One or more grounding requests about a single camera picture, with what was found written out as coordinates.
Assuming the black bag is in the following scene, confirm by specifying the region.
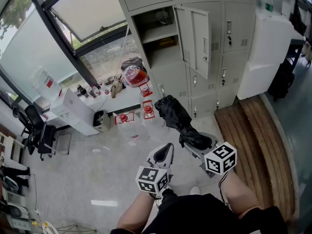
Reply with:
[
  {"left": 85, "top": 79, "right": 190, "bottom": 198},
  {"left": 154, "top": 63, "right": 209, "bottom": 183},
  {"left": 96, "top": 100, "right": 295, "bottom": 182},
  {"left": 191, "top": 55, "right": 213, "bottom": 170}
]
[{"left": 267, "top": 57, "right": 295, "bottom": 102}]

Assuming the black flask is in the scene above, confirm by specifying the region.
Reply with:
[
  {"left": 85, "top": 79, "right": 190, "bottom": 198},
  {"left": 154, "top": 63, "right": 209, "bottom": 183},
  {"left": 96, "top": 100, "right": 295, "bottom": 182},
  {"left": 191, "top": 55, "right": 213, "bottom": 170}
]
[{"left": 77, "top": 84, "right": 90, "bottom": 98}]

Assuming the person's right forearm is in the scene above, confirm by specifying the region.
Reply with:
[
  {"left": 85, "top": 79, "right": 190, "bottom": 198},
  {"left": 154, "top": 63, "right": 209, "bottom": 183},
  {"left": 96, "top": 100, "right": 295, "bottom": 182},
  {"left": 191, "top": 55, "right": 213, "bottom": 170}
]
[{"left": 220, "top": 171, "right": 260, "bottom": 219}]

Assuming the white shelf unit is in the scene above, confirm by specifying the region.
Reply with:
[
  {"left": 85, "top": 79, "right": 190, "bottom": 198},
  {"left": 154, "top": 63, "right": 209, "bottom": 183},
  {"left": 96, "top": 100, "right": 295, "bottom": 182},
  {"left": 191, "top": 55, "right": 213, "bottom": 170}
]
[{"left": 0, "top": 130, "right": 26, "bottom": 167}]

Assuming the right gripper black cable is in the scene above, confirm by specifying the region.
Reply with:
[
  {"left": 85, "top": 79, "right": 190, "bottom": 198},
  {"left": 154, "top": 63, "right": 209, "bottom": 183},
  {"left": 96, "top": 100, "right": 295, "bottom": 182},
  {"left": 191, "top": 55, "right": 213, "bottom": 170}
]
[{"left": 218, "top": 172, "right": 231, "bottom": 207}]

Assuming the white cardboard box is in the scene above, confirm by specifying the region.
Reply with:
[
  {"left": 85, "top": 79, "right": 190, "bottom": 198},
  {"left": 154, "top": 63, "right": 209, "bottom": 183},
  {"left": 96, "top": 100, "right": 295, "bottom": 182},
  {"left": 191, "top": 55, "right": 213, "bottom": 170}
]
[{"left": 50, "top": 87, "right": 99, "bottom": 137}]

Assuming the black office chair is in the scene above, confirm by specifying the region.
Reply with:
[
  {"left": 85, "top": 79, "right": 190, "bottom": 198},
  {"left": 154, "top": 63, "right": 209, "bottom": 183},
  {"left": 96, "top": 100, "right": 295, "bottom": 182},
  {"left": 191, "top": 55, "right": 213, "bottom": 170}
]
[{"left": 12, "top": 104, "right": 58, "bottom": 162}]

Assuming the dark backpack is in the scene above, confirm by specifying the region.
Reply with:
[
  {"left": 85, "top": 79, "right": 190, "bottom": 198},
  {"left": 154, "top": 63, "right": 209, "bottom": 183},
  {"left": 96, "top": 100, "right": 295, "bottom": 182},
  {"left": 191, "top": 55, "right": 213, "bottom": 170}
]
[{"left": 120, "top": 57, "right": 147, "bottom": 72}]

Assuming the white window ledge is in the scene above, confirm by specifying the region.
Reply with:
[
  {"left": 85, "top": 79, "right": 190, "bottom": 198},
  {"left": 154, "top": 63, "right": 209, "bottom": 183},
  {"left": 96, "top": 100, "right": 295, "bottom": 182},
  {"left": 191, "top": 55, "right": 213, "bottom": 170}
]
[{"left": 80, "top": 81, "right": 156, "bottom": 118}]

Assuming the beige cloth bag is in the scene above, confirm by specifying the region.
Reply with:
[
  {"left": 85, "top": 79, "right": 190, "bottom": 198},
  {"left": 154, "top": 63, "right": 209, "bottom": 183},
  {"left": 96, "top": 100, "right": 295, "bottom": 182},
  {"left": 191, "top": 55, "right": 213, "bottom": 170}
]
[{"left": 110, "top": 78, "right": 127, "bottom": 99}]

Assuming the white floor cable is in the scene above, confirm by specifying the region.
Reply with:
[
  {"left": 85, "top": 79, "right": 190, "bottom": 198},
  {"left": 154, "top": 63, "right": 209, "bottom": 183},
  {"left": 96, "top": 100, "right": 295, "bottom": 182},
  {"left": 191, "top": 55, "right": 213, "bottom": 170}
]
[{"left": 57, "top": 155, "right": 72, "bottom": 224}]

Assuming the black window frame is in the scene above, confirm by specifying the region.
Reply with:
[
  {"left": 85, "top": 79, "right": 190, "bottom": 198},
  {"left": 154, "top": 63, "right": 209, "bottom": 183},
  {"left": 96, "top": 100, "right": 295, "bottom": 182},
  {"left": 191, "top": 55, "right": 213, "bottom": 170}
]
[{"left": 0, "top": 0, "right": 143, "bottom": 112}]

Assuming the white cord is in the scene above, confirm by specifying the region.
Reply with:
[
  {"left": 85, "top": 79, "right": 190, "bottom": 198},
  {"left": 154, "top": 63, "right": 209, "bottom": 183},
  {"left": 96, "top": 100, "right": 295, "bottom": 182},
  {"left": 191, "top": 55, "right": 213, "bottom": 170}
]
[{"left": 114, "top": 24, "right": 130, "bottom": 82}]

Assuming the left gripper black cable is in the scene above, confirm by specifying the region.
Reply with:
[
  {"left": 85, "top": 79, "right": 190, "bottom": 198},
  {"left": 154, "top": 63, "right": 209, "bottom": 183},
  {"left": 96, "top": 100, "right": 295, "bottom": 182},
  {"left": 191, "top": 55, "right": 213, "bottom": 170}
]
[{"left": 152, "top": 194, "right": 163, "bottom": 209}]

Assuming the person's left forearm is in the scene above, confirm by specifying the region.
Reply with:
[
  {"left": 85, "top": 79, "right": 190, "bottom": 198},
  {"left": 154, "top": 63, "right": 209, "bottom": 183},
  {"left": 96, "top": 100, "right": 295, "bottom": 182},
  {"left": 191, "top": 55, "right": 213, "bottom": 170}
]
[{"left": 116, "top": 191, "right": 158, "bottom": 231}]

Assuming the grey metal stool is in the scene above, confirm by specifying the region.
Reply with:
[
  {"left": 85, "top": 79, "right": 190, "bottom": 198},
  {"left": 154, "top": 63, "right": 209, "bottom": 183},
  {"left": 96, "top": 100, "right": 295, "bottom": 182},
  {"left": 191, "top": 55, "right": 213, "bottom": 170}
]
[{"left": 52, "top": 132, "right": 73, "bottom": 156}]

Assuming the black umbrella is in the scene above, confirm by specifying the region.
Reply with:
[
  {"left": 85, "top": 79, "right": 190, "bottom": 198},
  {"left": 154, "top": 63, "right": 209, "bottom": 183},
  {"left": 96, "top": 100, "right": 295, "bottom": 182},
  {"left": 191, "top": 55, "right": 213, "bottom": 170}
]
[{"left": 154, "top": 94, "right": 213, "bottom": 151}]

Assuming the clear plastic bottle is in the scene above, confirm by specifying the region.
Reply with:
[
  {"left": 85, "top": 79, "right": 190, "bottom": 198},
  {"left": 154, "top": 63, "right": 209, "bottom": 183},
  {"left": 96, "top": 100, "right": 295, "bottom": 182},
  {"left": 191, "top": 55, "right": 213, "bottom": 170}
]
[{"left": 156, "top": 10, "right": 171, "bottom": 24}]

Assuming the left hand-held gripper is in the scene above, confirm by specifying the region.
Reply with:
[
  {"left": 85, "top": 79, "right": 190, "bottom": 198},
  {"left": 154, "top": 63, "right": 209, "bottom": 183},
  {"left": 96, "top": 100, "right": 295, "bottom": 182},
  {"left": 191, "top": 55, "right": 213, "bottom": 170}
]
[{"left": 135, "top": 142, "right": 175, "bottom": 199}]

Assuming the clear water jug red cap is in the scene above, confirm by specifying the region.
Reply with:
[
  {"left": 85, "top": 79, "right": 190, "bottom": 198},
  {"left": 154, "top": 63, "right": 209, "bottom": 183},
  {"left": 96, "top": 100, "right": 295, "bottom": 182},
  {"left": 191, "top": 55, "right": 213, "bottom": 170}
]
[
  {"left": 138, "top": 83, "right": 155, "bottom": 104},
  {"left": 140, "top": 99, "right": 171, "bottom": 141},
  {"left": 114, "top": 112, "right": 151, "bottom": 141}
]

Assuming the person's black clothing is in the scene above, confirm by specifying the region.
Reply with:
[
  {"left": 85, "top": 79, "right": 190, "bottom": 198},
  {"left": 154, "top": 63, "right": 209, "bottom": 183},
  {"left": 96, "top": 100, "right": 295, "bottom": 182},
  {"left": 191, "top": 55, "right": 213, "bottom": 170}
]
[{"left": 109, "top": 188, "right": 290, "bottom": 234}]

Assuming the dark drink cup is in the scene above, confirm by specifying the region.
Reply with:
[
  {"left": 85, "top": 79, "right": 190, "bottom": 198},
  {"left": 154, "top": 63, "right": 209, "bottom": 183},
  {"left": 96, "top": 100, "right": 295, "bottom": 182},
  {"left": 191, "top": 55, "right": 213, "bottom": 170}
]
[{"left": 86, "top": 86, "right": 98, "bottom": 99}]

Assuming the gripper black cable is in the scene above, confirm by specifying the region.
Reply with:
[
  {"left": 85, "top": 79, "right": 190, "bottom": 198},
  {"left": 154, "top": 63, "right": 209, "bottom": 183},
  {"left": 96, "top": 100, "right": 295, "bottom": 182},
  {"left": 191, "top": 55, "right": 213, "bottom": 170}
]
[
  {"left": 152, "top": 194, "right": 163, "bottom": 209},
  {"left": 218, "top": 172, "right": 231, "bottom": 207}
]

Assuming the grey metal locker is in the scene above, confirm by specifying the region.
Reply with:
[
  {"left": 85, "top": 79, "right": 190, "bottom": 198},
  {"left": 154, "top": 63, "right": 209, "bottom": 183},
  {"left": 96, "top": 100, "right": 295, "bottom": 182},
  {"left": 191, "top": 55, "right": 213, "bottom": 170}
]
[{"left": 112, "top": 0, "right": 256, "bottom": 119}]

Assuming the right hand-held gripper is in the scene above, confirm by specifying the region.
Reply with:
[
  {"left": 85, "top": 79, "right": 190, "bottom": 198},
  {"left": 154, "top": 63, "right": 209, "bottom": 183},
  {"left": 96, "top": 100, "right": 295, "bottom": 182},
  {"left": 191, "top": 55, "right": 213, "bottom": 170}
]
[{"left": 183, "top": 132, "right": 237, "bottom": 179}]

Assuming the white fan appliance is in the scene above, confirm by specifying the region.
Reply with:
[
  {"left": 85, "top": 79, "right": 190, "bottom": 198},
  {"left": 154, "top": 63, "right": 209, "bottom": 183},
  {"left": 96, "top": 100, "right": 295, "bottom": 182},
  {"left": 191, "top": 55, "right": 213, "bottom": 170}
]
[{"left": 0, "top": 198, "right": 30, "bottom": 220}]

